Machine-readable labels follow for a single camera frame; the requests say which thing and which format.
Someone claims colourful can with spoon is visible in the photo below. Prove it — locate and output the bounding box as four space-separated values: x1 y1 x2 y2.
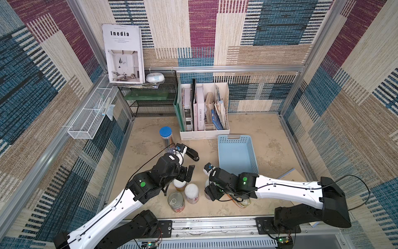
204 179 211 200

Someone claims silver round pull-tab can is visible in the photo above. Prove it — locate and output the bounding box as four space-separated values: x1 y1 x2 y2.
167 192 185 213

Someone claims white file organizer box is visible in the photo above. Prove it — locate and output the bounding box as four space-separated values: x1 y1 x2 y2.
178 80 230 140

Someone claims pink can white lid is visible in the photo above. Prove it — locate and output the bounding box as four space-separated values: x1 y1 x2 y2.
184 184 199 204

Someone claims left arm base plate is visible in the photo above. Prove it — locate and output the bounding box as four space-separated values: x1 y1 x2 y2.
148 220 173 238

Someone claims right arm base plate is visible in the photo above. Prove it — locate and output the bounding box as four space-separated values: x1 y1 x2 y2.
255 216 302 235

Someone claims green folder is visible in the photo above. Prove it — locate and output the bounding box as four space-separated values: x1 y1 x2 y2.
173 90 186 132

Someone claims yellow can white lid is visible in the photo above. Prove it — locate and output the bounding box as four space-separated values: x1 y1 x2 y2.
173 179 187 192

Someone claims blue-lid cylindrical canister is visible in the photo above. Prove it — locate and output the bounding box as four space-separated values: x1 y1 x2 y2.
159 126 175 153

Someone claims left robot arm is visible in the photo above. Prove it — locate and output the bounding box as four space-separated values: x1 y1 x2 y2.
53 150 194 249

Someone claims white round device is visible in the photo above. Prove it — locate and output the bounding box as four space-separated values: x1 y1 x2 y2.
146 72 165 84

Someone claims oval gold fish tin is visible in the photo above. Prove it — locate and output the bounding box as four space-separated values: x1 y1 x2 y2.
229 195 251 209

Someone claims beige booklet blue edge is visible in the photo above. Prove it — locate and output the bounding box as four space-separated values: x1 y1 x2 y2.
278 168 307 182

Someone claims light blue plastic basket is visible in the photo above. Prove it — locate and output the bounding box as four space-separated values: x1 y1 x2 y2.
218 134 259 175

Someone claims pink book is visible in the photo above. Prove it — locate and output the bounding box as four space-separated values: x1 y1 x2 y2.
193 86 205 131

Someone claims black wire shelf rack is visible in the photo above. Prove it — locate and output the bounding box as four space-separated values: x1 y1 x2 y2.
118 70 178 117

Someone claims Inedia magazine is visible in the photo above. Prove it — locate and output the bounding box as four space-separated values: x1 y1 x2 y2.
102 24 145 85

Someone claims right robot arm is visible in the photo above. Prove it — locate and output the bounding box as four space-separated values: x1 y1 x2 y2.
204 164 351 230

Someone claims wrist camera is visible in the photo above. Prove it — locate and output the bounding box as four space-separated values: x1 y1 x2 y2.
174 143 187 159
204 162 215 176

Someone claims white wire basket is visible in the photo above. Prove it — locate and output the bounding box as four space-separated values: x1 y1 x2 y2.
67 87 118 140

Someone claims black stapler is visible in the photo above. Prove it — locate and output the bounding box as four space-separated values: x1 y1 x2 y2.
185 147 200 162

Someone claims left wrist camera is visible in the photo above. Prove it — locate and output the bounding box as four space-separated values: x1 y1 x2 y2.
174 143 187 159

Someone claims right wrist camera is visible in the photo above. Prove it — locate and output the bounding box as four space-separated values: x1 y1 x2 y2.
204 162 215 176

